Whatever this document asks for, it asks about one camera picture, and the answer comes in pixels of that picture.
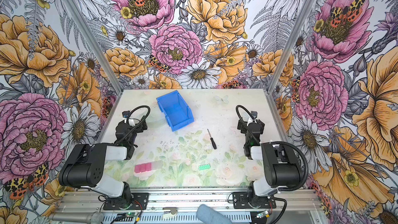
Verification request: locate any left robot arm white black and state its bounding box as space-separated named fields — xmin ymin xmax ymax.
xmin=59 ymin=105 xmax=150 ymax=209

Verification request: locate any aluminium corner post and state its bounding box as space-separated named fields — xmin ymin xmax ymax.
xmin=61 ymin=0 xmax=123 ymax=96
xmin=267 ymin=0 xmax=317 ymax=94

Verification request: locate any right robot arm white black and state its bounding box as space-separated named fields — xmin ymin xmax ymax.
xmin=236 ymin=105 xmax=309 ymax=208

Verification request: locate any green toy brick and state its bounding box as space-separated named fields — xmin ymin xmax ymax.
xmin=198 ymin=164 xmax=211 ymax=171

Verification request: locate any left aluminium corner post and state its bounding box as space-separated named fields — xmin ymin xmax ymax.
xmin=61 ymin=0 xmax=123 ymax=96

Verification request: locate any pink translucent block strip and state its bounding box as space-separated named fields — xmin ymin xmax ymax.
xmin=134 ymin=161 xmax=163 ymax=174

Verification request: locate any black corrugated cable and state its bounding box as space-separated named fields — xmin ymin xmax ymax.
xmin=113 ymin=105 xmax=151 ymax=146
xmin=235 ymin=105 xmax=309 ymax=192

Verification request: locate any left black corrugated cable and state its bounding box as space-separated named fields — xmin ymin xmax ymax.
xmin=113 ymin=105 xmax=151 ymax=146

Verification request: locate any grey blue padded cylinder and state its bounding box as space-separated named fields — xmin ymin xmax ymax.
xmin=196 ymin=204 xmax=232 ymax=224

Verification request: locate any blue plastic bin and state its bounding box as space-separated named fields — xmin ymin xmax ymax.
xmin=157 ymin=90 xmax=194 ymax=132

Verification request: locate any right black corrugated cable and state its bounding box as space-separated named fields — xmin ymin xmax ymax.
xmin=235 ymin=105 xmax=309 ymax=192

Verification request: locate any right aluminium corner post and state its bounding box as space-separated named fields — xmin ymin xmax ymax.
xmin=267 ymin=0 xmax=317 ymax=94

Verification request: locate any aluminium front rail frame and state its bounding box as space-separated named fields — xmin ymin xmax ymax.
xmin=56 ymin=187 xmax=328 ymax=224

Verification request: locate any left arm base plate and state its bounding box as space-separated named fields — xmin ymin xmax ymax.
xmin=103 ymin=193 xmax=149 ymax=211

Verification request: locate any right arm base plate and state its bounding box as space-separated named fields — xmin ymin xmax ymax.
xmin=231 ymin=192 xmax=276 ymax=209

